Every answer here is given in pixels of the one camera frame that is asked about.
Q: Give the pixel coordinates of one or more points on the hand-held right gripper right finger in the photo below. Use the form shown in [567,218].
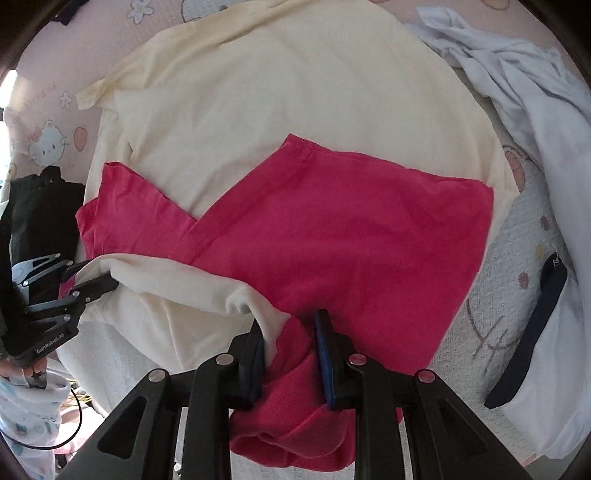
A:
[323,364]

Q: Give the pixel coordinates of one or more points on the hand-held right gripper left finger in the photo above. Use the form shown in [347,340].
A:
[257,378]

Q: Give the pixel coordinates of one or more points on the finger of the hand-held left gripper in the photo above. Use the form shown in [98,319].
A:
[69,267]
[94,288]

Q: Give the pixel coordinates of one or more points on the cream and pink shirt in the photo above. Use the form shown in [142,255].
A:
[277,92]

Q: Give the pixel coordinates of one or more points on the white shirt with navy collar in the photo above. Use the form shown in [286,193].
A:
[545,138]

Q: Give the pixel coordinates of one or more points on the person's left forearm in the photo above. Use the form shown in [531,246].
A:
[27,415]

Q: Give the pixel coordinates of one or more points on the person's left hand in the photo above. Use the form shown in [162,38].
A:
[37,370]

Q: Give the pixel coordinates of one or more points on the black garment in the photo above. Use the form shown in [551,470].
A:
[41,212]

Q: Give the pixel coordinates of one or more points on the pink printed blanket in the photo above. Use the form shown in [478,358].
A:
[498,286]

